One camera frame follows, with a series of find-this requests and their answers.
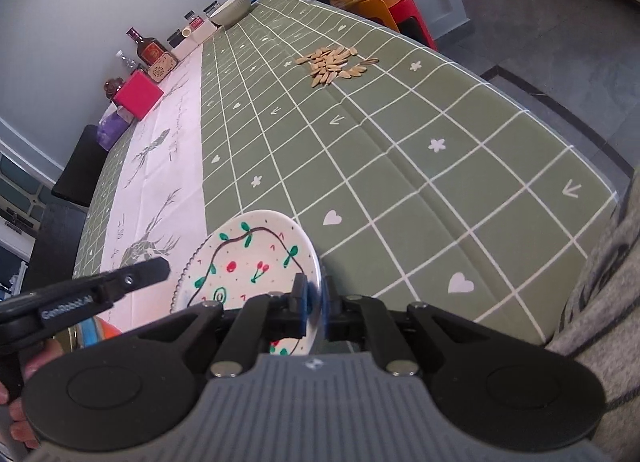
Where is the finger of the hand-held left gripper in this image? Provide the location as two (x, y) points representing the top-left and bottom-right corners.
(97, 256), (172, 305)

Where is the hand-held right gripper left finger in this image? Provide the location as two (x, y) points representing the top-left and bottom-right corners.
(122, 273), (315, 383)

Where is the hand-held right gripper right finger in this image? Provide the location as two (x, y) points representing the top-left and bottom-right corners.
(320, 275), (503, 378)

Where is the large flowered glass plate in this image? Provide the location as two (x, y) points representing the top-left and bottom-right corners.
(170, 235), (221, 315)

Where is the blue steel bowl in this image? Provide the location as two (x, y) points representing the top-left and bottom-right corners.
(52, 319), (101, 350)

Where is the painted ceramic plate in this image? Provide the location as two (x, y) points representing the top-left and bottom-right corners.
(170, 209), (323, 357)

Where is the person's left hand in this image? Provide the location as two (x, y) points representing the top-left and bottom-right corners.
(0, 337), (68, 450)

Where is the white deer print table runner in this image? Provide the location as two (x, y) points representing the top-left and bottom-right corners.
(100, 42), (211, 273)

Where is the glass paned door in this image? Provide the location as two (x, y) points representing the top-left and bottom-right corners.
(0, 139), (56, 293)

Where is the purple tissue pack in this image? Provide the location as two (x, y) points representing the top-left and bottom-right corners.
(96, 106), (133, 150)

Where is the green checked tablecloth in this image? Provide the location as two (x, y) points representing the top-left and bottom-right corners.
(72, 0), (621, 358)

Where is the pink box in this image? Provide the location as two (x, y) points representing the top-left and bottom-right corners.
(112, 70), (165, 119)

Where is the small wooden radio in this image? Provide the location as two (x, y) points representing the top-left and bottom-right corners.
(147, 53), (178, 80)

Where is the liquor bottle with red label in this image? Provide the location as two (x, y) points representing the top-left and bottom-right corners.
(126, 27), (168, 66)

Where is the pile of wooden chips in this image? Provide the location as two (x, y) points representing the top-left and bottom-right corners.
(295, 45), (381, 89)

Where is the grey striped sweater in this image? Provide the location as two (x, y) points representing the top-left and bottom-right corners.
(545, 189), (640, 462)

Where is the beige ceramic bowl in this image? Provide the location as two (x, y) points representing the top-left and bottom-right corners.
(209, 0), (252, 27)

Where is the orange stool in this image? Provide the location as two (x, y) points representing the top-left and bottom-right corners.
(345, 0), (401, 28)

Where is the red stool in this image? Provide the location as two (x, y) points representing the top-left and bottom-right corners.
(382, 0), (438, 52)

